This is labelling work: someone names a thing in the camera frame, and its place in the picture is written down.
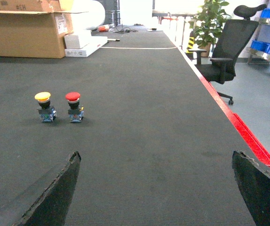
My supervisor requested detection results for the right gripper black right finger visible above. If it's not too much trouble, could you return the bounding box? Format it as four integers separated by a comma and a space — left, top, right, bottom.
232, 151, 270, 226

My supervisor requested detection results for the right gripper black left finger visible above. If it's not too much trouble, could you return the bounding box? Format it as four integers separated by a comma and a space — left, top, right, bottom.
0, 152, 81, 226

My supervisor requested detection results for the yellow mushroom push button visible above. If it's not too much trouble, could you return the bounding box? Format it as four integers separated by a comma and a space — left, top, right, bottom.
34, 91, 56, 122

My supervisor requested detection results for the red mushroom push button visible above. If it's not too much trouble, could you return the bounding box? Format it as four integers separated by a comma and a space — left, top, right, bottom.
65, 92, 84, 122

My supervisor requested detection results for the black office chair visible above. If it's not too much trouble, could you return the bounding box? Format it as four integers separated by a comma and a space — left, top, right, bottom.
188, 3, 268, 105

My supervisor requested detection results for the small white box on top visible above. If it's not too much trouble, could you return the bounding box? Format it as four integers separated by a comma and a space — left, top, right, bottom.
64, 30, 92, 49

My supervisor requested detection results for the flat white box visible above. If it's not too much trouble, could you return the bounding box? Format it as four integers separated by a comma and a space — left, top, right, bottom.
65, 36, 108, 57

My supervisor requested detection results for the green potted plant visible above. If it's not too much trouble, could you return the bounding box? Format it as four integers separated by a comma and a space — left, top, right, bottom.
193, 0, 230, 57

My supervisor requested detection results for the large brown cardboard box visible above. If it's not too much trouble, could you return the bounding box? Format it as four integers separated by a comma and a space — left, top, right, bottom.
0, 10, 80, 58

